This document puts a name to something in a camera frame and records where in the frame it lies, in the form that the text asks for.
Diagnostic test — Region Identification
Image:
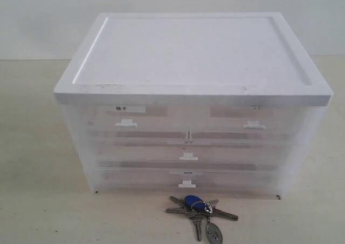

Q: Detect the key bunch with blue fob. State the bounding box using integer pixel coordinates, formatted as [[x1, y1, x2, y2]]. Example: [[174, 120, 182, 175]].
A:
[[165, 195, 239, 243]]

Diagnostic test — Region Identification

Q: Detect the top right small drawer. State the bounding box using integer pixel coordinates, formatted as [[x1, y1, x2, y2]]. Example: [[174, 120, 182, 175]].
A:
[[189, 106, 299, 141]]

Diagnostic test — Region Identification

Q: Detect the small drawer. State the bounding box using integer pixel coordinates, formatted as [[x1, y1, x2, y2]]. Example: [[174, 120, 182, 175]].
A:
[[86, 105, 191, 141], [189, 106, 299, 141]]

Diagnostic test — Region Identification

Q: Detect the white translucent drawer cabinet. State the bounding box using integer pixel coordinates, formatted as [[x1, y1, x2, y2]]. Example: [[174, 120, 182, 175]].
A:
[[54, 12, 333, 198]]

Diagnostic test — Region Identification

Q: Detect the top left small drawer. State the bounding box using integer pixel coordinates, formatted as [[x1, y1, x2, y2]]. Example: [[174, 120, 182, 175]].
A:
[[86, 105, 191, 141]]

